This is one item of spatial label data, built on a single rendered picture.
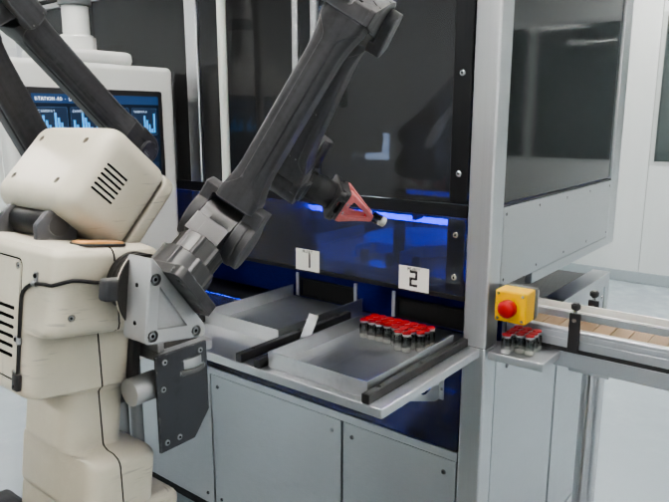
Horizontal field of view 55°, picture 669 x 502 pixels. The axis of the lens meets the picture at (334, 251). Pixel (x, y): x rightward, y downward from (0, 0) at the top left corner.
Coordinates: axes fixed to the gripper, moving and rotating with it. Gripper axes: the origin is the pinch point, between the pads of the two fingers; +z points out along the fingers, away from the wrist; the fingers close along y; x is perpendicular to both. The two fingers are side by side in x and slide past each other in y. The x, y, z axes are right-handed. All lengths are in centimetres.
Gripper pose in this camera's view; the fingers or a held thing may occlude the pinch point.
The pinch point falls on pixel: (367, 214)
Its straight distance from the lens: 133.3
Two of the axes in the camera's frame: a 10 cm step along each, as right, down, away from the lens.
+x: -5.2, 7.8, 3.6
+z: 8.5, 4.2, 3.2
